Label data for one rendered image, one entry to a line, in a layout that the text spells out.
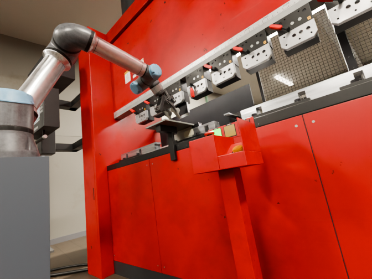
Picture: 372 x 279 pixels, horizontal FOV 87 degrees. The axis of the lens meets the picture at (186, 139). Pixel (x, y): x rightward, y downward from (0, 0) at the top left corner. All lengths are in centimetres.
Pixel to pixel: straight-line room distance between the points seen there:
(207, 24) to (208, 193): 105
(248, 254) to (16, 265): 63
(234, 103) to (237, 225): 123
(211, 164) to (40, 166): 51
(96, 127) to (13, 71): 269
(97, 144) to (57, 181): 210
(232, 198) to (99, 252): 143
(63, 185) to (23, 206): 326
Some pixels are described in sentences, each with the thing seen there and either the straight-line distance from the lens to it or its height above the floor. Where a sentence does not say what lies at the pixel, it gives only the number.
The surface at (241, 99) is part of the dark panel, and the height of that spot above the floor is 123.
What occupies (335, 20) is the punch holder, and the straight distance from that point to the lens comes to 114.
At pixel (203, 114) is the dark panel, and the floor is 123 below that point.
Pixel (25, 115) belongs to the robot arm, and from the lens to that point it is 79.
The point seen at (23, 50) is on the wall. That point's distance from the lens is 467.
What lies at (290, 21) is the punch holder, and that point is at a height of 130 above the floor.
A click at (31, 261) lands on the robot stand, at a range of 71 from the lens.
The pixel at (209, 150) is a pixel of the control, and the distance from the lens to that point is 67.
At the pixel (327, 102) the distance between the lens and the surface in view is 91.
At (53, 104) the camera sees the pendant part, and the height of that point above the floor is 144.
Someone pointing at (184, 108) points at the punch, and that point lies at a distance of 140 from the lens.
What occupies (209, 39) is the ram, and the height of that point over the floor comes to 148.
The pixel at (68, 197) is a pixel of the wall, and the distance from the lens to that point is 395.
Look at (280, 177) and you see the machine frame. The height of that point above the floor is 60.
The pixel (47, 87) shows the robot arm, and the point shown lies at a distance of 101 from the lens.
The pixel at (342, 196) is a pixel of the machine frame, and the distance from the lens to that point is 90.
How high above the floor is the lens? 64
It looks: 12 degrees up
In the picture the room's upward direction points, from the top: 9 degrees counter-clockwise
